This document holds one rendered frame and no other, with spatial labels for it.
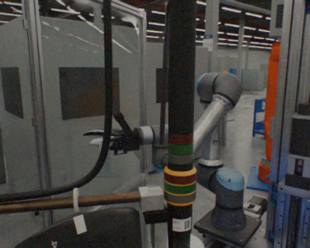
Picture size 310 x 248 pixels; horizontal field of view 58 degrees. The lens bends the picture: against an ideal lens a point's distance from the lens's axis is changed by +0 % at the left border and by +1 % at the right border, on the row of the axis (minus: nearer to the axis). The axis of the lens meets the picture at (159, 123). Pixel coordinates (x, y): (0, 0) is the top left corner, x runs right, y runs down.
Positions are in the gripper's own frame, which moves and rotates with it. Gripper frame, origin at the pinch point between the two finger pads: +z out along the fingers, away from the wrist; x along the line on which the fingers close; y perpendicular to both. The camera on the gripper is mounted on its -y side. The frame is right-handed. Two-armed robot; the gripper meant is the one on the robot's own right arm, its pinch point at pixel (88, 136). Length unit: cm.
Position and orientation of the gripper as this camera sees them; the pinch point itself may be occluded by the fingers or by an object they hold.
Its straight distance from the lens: 103.8
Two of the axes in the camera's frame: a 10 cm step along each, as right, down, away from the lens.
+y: -0.6, 9.5, 3.1
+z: -8.9, 0.9, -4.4
